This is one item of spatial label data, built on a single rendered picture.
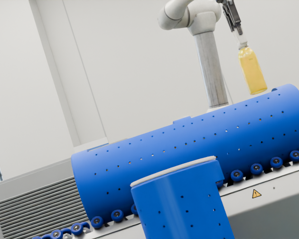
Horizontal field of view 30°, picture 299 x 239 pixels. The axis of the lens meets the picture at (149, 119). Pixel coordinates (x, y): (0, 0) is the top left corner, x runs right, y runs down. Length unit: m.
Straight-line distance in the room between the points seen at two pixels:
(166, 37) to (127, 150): 3.17
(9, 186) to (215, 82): 1.72
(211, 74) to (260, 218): 1.00
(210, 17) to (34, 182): 1.71
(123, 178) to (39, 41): 3.16
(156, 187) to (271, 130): 0.60
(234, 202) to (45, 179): 2.03
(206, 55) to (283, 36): 2.37
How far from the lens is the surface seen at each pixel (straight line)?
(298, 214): 2.08
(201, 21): 2.82
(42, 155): 4.87
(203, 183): 1.63
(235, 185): 2.05
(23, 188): 3.88
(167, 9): 2.71
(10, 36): 5.14
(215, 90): 2.82
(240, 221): 2.03
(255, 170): 2.06
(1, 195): 3.93
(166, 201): 1.62
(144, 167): 2.00
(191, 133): 2.03
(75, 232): 2.04
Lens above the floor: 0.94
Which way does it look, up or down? 9 degrees up
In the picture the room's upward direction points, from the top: 18 degrees counter-clockwise
